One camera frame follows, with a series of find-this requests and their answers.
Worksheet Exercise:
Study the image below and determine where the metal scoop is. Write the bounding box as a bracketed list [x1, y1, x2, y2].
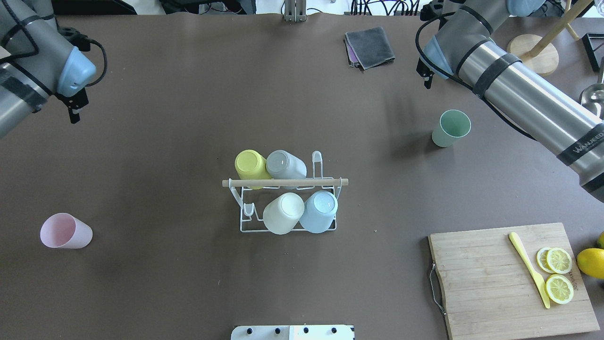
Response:
[579, 57, 604, 120]

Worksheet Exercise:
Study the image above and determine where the wooden mug tree stand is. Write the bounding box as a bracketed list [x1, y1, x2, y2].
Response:
[506, 0, 594, 76]

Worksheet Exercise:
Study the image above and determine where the grey folded cloth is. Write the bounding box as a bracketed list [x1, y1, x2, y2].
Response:
[344, 26, 395, 70]

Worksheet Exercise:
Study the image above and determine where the lemon slice lower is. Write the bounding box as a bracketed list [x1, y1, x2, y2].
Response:
[545, 274, 574, 304]

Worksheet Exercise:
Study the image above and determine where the cream plastic cup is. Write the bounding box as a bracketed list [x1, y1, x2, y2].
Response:
[262, 192, 304, 235]

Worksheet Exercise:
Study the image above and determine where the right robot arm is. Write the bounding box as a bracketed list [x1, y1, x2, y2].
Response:
[418, 0, 604, 201]

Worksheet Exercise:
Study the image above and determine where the yellow plastic knife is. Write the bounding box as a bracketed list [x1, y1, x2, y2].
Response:
[509, 232, 551, 309]

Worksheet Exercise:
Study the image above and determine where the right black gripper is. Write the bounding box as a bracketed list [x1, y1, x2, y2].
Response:
[416, 58, 434, 90]

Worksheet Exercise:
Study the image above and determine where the green plastic cup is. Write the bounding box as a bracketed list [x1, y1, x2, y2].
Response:
[431, 110, 472, 148]

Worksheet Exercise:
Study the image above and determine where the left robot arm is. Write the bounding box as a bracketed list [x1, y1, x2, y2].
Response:
[0, 0, 97, 137]

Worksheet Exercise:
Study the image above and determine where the yellow plastic cup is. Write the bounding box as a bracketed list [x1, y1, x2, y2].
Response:
[235, 149, 272, 180]

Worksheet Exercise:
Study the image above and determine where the grey plastic cup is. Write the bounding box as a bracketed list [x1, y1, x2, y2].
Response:
[266, 149, 307, 180]

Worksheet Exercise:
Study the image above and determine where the whole yellow lemon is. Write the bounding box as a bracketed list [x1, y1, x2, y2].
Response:
[576, 248, 604, 280]

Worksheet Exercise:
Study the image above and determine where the light blue plastic cup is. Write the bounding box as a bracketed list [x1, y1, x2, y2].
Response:
[299, 191, 338, 234]

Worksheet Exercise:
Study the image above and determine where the white wire cup holder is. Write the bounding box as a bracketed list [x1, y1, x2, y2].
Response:
[222, 149, 349, 235]

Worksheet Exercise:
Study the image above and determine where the wooden cutting board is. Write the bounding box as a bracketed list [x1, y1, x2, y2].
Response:
[428, 222, 600, 340]

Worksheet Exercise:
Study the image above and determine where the lemon slice upper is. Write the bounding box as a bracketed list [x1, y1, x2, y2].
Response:
[536, 247, 572, 275]

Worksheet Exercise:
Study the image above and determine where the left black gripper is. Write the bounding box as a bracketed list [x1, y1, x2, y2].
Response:
[55, 87, 89, 124]

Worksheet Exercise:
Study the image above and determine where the lemon slice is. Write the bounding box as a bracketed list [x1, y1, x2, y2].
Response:
[545, 274, 574, 304]
[536, 247, 572, 275]

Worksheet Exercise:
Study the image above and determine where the pink plastic cup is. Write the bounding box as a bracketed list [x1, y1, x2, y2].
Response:
[40, 212, 93, 249]

